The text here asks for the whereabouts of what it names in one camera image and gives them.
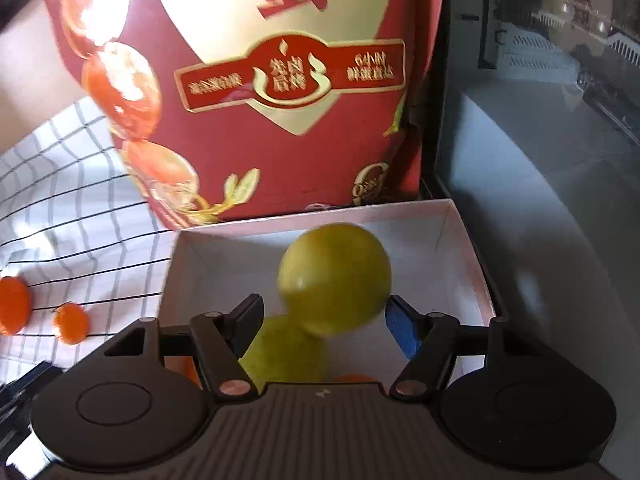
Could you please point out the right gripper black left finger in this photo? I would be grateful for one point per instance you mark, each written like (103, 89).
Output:
(216, 342)

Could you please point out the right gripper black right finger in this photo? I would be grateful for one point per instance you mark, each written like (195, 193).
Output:
(432, 343)

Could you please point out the large green guava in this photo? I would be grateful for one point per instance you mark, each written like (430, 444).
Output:
(283, 352)

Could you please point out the large orange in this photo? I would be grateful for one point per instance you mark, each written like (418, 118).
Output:
(15, 305)

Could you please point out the pink gift box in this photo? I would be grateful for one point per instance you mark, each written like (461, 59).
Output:
(434, 268)

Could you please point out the mandarin with stem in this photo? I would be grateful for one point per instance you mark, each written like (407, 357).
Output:
(71, 323)

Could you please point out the mandarin inside box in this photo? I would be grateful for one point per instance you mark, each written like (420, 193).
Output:
(354, 379)

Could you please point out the white black-grid tablecloth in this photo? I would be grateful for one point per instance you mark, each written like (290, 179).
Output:
(74, 228)

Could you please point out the red snack bag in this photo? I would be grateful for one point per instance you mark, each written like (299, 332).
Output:
(223, 110)

